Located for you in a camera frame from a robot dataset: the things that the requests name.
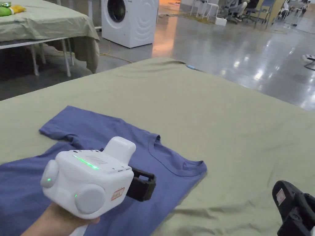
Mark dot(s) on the small light blue clip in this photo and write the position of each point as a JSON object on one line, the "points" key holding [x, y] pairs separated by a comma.
{"points": [[191, 66]]}

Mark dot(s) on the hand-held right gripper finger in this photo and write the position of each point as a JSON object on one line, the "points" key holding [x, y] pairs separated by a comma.
{"points": [[292, 204]]}

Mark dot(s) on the person's left forearm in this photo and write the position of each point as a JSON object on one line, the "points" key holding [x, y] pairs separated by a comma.
{"points": [[30, 229]]}

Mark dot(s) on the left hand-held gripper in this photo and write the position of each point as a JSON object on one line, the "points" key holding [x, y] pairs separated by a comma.
{"points": [[86, 177]]}

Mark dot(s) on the green soft item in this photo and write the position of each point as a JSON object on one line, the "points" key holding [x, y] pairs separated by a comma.
{"points": [[4, 9]]}

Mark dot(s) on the white floor device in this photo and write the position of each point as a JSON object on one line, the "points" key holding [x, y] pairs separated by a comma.
{"points": [[309, 59]]}

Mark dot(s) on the blue t-shirt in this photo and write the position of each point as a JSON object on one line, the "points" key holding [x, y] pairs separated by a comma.
{"points": [[147, 157]]}

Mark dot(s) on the white box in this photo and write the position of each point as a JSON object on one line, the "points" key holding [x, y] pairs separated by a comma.
{"points": [[221, 21]]}

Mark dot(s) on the yellow soft item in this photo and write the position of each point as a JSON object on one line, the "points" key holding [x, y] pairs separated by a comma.
{"points": [[17, 8]]}

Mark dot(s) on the white washing machine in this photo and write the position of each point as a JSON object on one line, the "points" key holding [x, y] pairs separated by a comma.
{"points": [[133, 22]]}

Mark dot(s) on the bed with pale green sheet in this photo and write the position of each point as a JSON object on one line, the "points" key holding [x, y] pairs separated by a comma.
{"points": [[209, 110]]}

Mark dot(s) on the person's left hand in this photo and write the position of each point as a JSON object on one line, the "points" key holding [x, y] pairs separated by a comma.
{"points": [[71, 222]]}

